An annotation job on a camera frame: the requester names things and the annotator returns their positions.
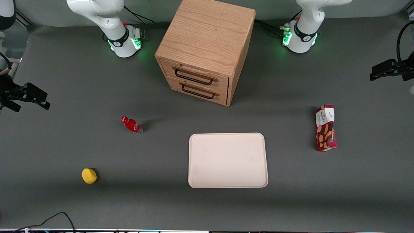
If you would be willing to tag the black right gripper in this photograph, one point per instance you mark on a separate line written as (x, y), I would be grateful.
(7, 91)

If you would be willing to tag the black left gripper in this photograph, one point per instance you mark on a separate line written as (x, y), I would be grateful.
(402, 69)

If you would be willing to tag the red cookie box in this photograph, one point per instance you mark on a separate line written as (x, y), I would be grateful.
(326, 129)

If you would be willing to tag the beige rectangular tray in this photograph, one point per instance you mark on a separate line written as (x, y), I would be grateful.
(228, 160)

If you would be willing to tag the yellow lemon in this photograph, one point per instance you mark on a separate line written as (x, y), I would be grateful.
(89, 176)

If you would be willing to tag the red drink bottle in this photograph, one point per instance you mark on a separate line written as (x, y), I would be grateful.
(131, 124)

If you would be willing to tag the wooden drawer cabinet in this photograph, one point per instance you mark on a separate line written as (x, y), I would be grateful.
(207, 35)

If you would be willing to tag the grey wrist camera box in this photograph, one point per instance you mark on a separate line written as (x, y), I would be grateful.
(4, 64)

